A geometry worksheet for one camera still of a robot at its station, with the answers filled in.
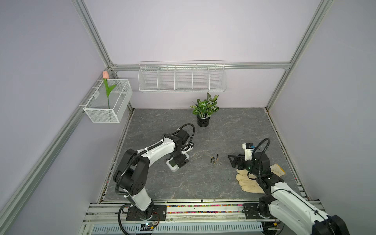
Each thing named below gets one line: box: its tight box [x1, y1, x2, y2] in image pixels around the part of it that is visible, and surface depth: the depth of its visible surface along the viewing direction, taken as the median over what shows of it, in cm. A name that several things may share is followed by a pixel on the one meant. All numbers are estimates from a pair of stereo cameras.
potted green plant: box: [189, 92, 220, 128], surface depth 91 cm
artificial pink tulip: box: [102, 70, 117, 110], surface depth 86 cm
